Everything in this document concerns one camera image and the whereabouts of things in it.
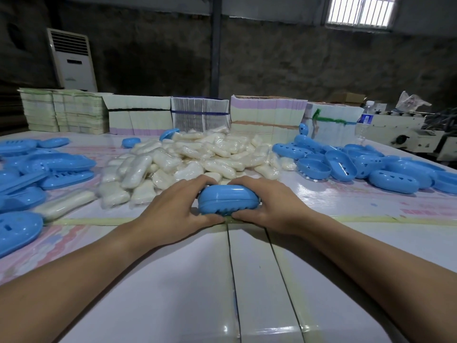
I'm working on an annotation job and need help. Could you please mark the pile of blue plastic lids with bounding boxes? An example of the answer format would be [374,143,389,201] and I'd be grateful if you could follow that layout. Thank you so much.
[272,133,457,195]

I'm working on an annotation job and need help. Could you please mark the white standing air conditioner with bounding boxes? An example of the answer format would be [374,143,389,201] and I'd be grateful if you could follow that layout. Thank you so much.
[46,27,98,92]

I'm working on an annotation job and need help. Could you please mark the stack of greenish paper sheets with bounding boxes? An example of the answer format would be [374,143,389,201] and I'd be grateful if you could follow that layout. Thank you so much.
[18,88,109,135]

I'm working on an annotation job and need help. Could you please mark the silver sheet bundle, blue band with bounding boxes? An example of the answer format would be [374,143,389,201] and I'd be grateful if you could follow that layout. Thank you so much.
[170,97,231,132]

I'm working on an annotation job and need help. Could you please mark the dark metal pillar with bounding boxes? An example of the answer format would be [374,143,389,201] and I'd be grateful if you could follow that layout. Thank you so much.
[209,0,223,99]

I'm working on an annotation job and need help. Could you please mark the person's right forearm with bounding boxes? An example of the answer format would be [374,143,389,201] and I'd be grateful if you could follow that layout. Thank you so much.
[298,212,457,343]

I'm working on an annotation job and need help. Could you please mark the person's left forearm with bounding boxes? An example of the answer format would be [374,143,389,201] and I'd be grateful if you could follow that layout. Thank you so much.
[0,221,154,343]

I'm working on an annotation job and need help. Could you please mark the pile of blue slotted lids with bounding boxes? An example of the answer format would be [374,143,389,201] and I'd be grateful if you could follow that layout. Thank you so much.
[0,137,97,260]

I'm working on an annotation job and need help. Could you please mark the barred window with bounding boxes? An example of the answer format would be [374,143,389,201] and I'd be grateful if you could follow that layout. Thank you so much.
[325,0,399,29]

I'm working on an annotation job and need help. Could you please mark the white plastic bag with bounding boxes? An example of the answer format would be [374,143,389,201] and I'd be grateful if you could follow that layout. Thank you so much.
[396,91,432,113]

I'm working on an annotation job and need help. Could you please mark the stacks of brown cardboard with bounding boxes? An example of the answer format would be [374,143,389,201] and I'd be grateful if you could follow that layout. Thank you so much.
[0,81,28,134]

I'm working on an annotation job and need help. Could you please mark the white workshop machine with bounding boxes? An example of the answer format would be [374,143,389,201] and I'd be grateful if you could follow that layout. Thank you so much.
[360,110,457,161]

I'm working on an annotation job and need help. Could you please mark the clear water bottle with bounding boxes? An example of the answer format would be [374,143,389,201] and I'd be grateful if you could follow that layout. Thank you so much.
[356,100,376,143]

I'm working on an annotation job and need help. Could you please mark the person's left hand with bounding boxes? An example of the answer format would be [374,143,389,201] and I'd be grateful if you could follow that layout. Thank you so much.
[134,174,226,248]

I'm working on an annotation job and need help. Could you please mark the row of stacked flat cartons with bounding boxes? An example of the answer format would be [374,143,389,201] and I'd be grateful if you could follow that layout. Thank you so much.
[102,94,174,136]

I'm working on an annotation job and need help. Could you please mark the person's right hand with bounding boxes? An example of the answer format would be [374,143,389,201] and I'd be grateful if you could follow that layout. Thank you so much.
[227,176,317,235]

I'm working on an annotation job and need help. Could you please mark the white sheet stack, green mark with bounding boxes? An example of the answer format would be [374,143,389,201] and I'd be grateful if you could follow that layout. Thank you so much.
[303,102,365,147]

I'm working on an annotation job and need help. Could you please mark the pile of white soaps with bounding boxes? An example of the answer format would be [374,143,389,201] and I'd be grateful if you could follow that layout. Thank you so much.
[32,126,297,222]

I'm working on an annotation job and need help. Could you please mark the brown cardboard box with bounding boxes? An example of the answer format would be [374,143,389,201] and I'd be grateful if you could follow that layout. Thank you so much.
[330,92,367,107]

